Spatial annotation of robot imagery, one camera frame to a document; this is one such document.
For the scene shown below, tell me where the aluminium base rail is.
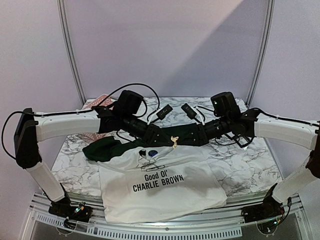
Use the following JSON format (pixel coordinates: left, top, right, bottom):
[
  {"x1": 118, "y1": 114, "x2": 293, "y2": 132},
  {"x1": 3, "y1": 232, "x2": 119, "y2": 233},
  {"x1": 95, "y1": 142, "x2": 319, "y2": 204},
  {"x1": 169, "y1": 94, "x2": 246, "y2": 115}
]
[{"x1": 20, "y1": 193, "x2": 313, "y2": 240}]

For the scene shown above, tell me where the aluminium corner post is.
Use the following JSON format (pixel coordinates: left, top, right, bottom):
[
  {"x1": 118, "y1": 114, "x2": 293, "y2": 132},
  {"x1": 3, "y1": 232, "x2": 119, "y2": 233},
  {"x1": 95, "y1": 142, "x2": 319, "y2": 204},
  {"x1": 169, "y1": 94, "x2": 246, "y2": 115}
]
[
  {"x1": 57, "y1": 0, "x2": 87, "y2": 104},
  {"x1": 245, "y1": 0, "x2": 275, "y2": 107}
]

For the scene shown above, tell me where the aluminium right corner post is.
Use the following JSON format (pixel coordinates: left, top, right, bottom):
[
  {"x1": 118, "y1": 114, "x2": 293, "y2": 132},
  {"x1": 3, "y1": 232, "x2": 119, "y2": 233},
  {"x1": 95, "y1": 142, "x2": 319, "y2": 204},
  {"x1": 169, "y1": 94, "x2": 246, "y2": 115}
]
[{"x1": 245, "y1": 0, "x2": 275, "y2": 107}]

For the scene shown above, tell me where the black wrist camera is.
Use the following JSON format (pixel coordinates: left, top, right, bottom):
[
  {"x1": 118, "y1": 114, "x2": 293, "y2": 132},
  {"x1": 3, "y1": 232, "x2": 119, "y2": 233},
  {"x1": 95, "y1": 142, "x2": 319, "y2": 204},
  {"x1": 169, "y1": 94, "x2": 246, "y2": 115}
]
[
  {"x1": 210, "y1": 91, "x2": 241, "y2": 118},
  {"x1": 113, "y1": 90, "x2": 144, "y2": 115}
]

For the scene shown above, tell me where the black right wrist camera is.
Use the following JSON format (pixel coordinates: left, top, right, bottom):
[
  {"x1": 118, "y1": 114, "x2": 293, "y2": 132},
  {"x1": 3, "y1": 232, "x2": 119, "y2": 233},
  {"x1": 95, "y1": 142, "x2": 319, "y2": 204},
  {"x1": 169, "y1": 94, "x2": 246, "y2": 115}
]
[{"x1": 210, "y1": 91, "x2": 241, "y2": 118}]

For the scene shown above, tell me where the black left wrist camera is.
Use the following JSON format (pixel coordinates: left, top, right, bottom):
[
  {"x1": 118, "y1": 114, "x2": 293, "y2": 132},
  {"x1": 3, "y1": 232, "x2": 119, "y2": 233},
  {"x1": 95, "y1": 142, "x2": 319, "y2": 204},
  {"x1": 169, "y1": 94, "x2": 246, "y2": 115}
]
[{"x1": 113, "y1": 90, "x2": 144, "y2": 115}]

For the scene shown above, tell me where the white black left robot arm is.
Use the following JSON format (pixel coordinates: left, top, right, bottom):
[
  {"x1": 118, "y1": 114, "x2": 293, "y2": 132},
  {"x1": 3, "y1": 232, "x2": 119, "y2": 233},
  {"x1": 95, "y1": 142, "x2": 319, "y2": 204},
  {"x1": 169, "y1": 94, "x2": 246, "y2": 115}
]
[{"x1": 13, "y1": 106, "x2": 172, "y2": 223}]

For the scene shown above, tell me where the white and green t-shirt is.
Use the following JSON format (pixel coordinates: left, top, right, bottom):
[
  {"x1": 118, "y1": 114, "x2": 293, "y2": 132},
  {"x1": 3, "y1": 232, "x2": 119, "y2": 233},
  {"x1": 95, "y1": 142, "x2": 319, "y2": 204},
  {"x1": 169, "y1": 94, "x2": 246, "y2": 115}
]
[{"x1": 82, "y1": 136, "x2": 227, "y2": 224}]

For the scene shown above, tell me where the pink plastic perforated basket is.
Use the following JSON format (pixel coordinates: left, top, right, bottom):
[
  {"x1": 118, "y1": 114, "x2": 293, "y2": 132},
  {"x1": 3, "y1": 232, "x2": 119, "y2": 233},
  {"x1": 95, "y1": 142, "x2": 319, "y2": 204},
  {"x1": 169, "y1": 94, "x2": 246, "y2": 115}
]
[{"x1": 79, "y1": 93, "x2": 117, "y2": 142}]

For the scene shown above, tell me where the aluminium left corner post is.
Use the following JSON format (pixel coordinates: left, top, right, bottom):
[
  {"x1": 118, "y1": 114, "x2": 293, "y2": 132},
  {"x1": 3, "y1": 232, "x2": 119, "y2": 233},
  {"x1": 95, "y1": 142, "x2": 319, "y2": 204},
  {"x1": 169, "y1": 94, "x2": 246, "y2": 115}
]
[{"x1": 57, "y1": 0, "x2": 87, "y2": 104}]

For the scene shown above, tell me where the black wire frame organizer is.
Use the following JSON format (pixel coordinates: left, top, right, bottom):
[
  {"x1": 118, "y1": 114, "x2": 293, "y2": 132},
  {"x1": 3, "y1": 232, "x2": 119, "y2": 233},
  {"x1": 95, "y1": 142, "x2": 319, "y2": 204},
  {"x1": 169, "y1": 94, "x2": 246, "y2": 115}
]
[{"x1": 224, "y1": 133, "x2": 253, "y2": 148}]

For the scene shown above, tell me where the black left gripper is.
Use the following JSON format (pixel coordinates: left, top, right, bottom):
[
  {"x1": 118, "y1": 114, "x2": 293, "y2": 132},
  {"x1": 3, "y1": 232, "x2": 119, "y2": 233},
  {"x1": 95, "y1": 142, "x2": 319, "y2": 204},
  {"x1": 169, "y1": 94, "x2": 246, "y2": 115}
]
[{"x1": 121, "y1": 113, "x2": 175, "y2": 147}]

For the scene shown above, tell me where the round blue picture badge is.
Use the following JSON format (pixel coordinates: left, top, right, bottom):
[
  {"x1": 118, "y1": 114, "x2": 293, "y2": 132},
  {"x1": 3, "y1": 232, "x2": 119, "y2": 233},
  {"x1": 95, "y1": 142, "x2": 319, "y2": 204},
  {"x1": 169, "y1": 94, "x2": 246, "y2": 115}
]
[{"x1": 148, "y1": 150, "x2": 158, "y2": 157}]

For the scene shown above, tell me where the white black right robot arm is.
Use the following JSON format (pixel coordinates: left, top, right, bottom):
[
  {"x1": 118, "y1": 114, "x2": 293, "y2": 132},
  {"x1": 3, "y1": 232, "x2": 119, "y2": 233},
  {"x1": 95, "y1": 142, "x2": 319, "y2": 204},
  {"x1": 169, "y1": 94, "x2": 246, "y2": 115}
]
[{"x1": 177, "y1": 108, "x2": 320, "y2": 226}]

